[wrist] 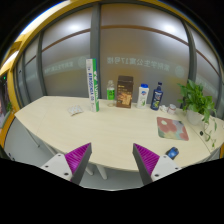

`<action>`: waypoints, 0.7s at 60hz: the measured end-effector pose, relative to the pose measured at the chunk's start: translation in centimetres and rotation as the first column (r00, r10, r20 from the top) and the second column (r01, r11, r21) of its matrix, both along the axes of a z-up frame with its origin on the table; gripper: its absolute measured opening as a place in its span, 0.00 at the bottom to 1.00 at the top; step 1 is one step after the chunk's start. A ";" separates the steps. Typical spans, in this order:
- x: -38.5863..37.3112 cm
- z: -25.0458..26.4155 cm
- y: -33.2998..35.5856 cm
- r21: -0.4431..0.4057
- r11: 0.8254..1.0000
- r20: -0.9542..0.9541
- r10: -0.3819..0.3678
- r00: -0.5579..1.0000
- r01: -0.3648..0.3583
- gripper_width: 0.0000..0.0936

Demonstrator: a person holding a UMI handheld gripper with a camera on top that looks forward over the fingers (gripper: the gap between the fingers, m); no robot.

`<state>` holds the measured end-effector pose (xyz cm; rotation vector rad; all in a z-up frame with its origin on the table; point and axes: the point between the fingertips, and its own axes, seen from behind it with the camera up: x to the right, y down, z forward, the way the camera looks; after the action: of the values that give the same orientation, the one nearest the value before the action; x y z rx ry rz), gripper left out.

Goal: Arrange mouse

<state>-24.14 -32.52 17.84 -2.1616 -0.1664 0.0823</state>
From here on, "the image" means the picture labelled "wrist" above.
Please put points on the white tissue packet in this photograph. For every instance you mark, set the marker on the white tissue packet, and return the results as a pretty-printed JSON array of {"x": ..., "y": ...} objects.
[{"x": 75, "y": 110}]

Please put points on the white shampoo bottle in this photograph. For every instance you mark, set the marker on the white shampoo bottle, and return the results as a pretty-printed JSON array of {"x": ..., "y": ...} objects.
[{"x": 142, "y": 96}]

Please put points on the floral mouse pad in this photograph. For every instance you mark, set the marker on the floral mouse pad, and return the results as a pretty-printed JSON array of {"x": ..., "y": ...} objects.
[{"x": 171, "y": 129}]

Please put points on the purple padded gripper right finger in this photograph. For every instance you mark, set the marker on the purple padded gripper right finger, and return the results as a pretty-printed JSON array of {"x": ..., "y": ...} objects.
[{"x": 151, "y": 166}]

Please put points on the brown cardboard box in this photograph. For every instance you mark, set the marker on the brown cardboard box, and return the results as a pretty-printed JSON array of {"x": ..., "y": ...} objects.
[{"x": 124, "y": 91}]

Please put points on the blue black computer mouse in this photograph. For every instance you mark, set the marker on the blue black computer mouse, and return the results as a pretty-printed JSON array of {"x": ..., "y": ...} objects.
[{"x": 172, "y": 153}]

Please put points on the small white jar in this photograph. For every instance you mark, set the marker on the small white jar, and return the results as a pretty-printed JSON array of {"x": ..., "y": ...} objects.
[{"x": 171, "y": 109}]

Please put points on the small white cup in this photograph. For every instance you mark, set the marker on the small white cup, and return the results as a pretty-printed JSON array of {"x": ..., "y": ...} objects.
[{"x": 163, "y": 108}]

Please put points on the green potted plant white pot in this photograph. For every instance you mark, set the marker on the green potted plant white pot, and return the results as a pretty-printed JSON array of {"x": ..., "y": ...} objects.
[{"x": 199, "y": 108}]

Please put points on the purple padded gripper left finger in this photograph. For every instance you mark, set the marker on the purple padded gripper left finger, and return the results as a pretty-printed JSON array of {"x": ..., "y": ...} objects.
[{"x": 70, "y": 166}]

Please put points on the white green shuttlecock tube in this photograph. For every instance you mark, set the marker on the white green shuttlecock tube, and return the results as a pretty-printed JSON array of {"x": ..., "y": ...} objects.
[{"x": 92, "y": 81}]

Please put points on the dark blue shampoo bottle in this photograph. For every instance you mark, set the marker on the dark blue shampoo bottle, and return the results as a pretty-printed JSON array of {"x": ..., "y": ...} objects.
[{"x": 157, "y": 97}]

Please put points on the clear green-label plastic bottle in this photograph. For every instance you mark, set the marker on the clear green-label plastic bottle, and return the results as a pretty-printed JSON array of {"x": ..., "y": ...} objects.
[{"x": 110, "y": 93}]

